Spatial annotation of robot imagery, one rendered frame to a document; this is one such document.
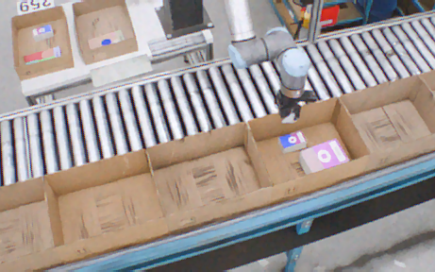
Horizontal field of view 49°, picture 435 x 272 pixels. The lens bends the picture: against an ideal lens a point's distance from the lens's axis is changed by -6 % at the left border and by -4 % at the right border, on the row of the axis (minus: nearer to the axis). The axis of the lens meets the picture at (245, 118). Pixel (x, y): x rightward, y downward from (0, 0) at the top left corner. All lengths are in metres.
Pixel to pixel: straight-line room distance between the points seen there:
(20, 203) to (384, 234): 1.92
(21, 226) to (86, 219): 0.25
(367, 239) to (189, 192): 1.29
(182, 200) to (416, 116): 1.07
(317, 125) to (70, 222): 1.07
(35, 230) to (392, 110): 1.54
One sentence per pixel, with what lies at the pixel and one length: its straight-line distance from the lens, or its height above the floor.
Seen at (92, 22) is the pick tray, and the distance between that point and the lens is 2.78.
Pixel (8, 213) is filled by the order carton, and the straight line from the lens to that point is 2.07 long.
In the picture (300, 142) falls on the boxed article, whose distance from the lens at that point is 2.00.
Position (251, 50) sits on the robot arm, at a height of 1.33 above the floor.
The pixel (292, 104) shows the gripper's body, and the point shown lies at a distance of 1.87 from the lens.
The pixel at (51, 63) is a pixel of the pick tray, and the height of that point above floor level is 0.82.
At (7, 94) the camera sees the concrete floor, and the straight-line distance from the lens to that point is 3.65.
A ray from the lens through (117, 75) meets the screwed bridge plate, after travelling 2.48.
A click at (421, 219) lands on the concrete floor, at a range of 3.03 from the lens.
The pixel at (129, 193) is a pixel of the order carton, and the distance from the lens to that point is 1.95.
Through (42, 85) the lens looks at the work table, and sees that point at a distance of 2.56.
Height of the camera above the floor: 2.60
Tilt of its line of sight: 55 degrees down
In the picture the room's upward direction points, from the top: 2 degrees clockwise
